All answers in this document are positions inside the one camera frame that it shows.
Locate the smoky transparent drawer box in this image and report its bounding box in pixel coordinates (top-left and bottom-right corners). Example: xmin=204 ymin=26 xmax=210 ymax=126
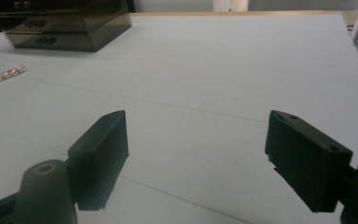
xmin=0 ymin=0 xmax=133 ymax=53

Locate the white foam board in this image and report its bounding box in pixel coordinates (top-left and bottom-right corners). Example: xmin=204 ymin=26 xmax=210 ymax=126
xmin=0 ymin=13 xmax=358 ymax=224

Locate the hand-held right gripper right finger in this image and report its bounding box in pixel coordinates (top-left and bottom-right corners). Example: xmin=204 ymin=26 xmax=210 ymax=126
xmin=264 ymin=109 xmax=354 ymax=214

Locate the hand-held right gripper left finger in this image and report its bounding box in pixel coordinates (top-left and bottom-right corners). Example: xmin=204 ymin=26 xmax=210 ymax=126
xmin=67 ymin=110 xmax=130 ymax=212

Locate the pearl hair clip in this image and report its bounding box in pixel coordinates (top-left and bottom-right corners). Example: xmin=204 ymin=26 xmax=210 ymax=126
xmin=0 ymin=63 xmax=26 ymax=85

